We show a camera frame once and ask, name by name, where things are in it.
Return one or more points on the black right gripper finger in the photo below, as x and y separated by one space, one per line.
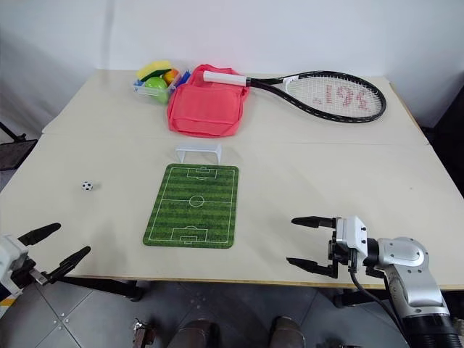
313 221
315 267

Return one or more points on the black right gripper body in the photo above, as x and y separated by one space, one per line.
332 253

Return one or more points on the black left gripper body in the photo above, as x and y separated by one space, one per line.
23 275

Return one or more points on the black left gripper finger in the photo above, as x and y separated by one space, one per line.
70 261
40 232

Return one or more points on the tiny soccer ball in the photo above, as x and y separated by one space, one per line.
87 186

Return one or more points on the green soccer field mat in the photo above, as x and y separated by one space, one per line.
194 206

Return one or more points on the black table leg bar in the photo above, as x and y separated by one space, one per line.
105 287

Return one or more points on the dark rounded shape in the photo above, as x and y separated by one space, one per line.
198 333
286 332

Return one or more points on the black mesh stand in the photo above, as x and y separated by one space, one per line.
14 152

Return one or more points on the rusty brown metal piece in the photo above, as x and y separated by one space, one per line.
143 333

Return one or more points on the white toy goal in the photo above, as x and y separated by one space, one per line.
197 148

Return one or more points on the pink fabric bag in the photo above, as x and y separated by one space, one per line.
203 105

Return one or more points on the black tennis racket white grip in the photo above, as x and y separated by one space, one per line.
223 77

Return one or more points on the clear plastic box blue latches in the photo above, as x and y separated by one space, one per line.
152 93

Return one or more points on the green toy apple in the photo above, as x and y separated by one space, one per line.
156 84

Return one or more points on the yellow sponge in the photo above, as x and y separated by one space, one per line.
156 67

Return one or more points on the orange yellow toy fruit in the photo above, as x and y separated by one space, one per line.
170 75

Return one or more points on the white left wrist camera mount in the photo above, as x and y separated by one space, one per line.
10 253

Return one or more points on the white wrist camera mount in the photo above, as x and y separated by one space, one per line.
349 232
10 253

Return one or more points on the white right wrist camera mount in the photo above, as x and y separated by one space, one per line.
349 232

